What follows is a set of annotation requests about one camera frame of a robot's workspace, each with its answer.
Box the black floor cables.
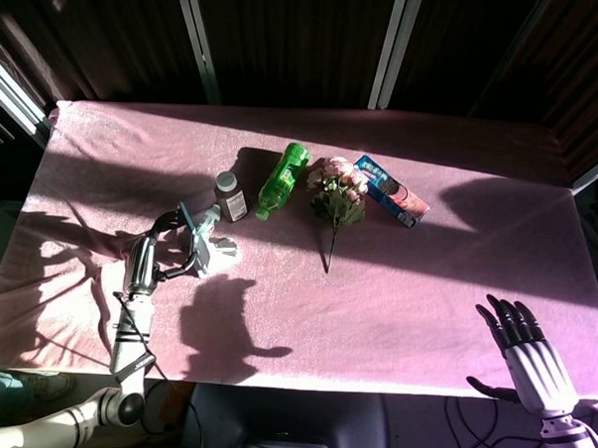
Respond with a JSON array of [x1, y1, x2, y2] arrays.
[[441, 396, 550, 448]]

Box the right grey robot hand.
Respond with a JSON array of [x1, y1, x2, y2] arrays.
[[463, 292, 585, 425]]

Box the green plastic bottle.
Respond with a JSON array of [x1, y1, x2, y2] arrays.
[[254, 140, 313, 223]]

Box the brown medicine bottle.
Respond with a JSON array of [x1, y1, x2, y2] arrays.
[[212, 170, 251, 225]]

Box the black looped cable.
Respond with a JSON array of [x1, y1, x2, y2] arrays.
[[140, 379, 193, 437]]

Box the white window frame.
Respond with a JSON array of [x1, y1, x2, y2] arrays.
[[0, 51, 54, 141]]

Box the pink artificial flower bouquet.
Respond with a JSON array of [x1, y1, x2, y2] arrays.
[[301, 154, 372, 278]]

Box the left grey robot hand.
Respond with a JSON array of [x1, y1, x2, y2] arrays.
[[123, 206, 202, 301]]

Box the dark robot base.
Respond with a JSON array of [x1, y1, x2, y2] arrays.
[[179, 382, 393, 448]]

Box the pink table cloth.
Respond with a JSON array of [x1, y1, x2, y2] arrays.
[[0, 93, 598, 404]]

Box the white frame post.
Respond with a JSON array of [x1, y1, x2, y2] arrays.
[[169, 0, 227, 105], [367, 0, 414, 113]]

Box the blue cookie box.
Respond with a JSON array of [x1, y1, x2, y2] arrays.
[[349, 153, 434, 231]]

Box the white frame rail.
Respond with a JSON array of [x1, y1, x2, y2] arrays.
[[569, 143, 598, 196]]

